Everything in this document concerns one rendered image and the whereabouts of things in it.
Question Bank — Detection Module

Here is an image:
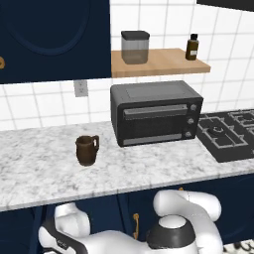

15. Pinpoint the black toaster oven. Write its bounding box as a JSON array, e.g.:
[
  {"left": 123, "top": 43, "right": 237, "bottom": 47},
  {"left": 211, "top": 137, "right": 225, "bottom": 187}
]
[{"left": 109, "top": 79, "right": 204, "bottom": 148}]

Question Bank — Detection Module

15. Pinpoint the toaster oven glass door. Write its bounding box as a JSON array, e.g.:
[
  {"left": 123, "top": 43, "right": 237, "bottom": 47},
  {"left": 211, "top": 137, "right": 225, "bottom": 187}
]
[{"left": 122, "top": 103, "right": 190, "bottom": 147}]

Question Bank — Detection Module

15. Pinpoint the black range hood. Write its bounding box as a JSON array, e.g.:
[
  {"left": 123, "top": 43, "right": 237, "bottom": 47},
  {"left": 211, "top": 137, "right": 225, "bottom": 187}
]
[{"left": 195, "top": 0, "right": 254, "bottom": 12}]

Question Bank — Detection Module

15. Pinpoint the brown bottle with black cap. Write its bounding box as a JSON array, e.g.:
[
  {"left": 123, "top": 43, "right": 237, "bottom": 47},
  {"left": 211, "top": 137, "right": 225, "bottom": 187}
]
[{"left": 185, "top": 33, "right": 199, "bottom": 62}]

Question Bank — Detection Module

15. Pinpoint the brass cupboard handle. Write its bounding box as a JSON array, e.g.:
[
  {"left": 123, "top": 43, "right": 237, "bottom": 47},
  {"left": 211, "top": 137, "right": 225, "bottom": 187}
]
[{"left": 132, "top": 212, "right": 140, "bottom": 240}]

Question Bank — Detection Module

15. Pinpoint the black gas hob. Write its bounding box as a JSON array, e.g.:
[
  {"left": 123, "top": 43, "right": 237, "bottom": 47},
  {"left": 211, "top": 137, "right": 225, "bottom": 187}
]
[{"left": 195, "top": 108, "right": 254, "bottom": 164}]

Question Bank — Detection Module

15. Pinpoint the navy base cupboard door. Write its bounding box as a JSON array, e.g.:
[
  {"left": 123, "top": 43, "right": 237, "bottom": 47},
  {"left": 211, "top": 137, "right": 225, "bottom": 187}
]
[
  {"left": 127, "top": 173, "right": 254, "bottom": 246},
  {"left": 44, "top": 193, "right": 122, "bottom": 236},
  {"left": 0, "top": 206, "right": 37, "bottom": 254}
]

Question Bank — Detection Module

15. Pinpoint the grey wall socket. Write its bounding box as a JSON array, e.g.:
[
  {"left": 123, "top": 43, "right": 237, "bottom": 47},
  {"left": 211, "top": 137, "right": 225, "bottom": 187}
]
[{"left": 73, "top": 79, "right": 89, "bottom": 98}]

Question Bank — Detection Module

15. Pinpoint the brown mug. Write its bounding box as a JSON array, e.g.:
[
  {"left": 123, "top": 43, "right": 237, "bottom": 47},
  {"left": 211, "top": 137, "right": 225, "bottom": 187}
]
[{"left": 74, "top": 134, "right": 100, "bottom": 167}]

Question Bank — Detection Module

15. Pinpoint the wooden wall shelf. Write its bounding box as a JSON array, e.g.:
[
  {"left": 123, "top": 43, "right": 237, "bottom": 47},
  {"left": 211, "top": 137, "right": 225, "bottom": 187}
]
[{"left": 110, "top": 48, "right": 211, "bottom": 79}]

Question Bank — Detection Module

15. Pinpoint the grey jar with black lid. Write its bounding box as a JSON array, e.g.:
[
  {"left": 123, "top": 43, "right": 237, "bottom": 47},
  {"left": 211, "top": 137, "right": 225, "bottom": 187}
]
[{"left": 120, "top": 30, "right": 151, "bottom": 65}]

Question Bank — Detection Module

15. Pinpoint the navy wall cupboard door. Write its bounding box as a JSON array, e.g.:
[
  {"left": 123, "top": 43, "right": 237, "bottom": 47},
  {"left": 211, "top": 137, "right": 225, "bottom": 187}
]
[{"left": 0, "top": 0, "right": 112, "bottom": 84}]

